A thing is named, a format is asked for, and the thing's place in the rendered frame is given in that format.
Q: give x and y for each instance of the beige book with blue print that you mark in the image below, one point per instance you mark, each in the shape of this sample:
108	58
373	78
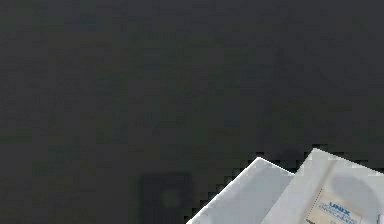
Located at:
336	210

